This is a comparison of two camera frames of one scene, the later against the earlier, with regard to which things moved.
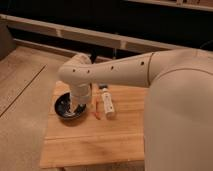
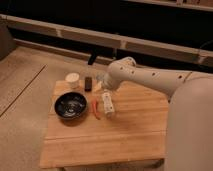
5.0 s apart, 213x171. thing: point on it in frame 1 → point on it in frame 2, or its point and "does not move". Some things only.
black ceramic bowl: x=63 y=107 does not move
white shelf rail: x=89 y=36 does not move
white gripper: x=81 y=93 → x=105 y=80
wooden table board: x=89 y=140 does not move
